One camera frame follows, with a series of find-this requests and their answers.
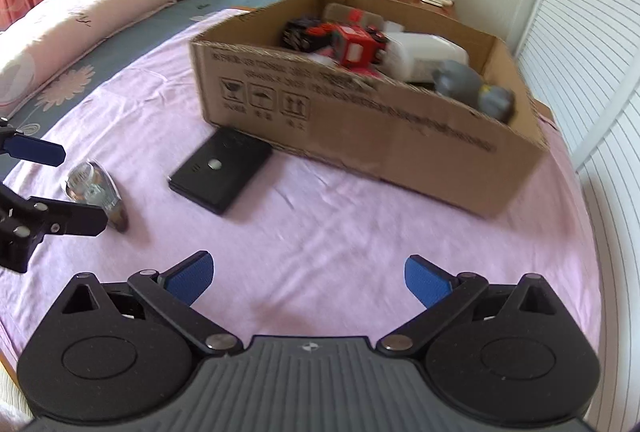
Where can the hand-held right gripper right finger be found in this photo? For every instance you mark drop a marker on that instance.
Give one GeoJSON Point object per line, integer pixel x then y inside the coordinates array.
{"type": "Point", "coordinates": [425, 282]}

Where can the white rectangular box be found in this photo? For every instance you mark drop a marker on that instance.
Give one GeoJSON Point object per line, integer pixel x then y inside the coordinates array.
{"type": "Point", "coordinates": [415, 52]}

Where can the white louvered door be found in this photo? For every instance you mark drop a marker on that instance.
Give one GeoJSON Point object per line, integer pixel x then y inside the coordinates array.
{"type": "Point", "coordinates": [600, 62]}

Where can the clear bottle with red label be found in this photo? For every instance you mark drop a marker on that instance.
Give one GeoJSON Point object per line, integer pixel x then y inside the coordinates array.
{"type": "Point", "coordinates": [335, 11]}

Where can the red toy truck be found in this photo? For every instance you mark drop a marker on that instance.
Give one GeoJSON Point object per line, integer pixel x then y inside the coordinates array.
{"type": "Point", "coordinates": [355, 47]}

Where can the grey plush toy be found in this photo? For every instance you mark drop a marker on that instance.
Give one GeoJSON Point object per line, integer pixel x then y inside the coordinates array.
{"type": "Point", "coordinates": [465, 82]}

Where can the dark blue toy truck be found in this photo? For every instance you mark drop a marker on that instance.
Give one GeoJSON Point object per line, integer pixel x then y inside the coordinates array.
{"type": "Point", "coordinates": [305, 37]}

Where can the clear blister pack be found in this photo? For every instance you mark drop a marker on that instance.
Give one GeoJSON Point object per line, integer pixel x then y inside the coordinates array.
{"type": "Point", "coordinates": [95, 192]}

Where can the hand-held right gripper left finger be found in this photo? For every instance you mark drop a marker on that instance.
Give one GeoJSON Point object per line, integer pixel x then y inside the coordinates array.
{"type": "Point", "coordinates": [190, 276]}

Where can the wooden bed rail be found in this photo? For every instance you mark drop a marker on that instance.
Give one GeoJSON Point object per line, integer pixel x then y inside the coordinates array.
{"type": "Point", "coordinates": [545, 112]}

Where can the pink blanket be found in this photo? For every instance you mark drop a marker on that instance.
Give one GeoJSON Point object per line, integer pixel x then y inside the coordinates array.
{"type": "Point", "coordinates": [325, 252]}

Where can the black flat device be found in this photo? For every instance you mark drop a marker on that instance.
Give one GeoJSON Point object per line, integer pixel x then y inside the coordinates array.
{"type": "Point", "coordinates": [220, 182]}

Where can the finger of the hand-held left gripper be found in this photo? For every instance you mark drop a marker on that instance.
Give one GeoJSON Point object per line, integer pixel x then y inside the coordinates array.
{"type": "Point", "coordinates": [80, 217]}
{"type": "Point", "coordinates": [37, 150]}

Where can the brown cardboard box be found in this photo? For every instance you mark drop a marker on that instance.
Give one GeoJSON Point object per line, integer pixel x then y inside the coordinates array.
{"type": "Point", "coordinates": [375, 137]}

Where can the blue floral bedsheet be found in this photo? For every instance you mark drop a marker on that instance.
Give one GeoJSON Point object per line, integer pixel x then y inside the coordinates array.
{"type": "Point", "coordinates": [150, 27]}

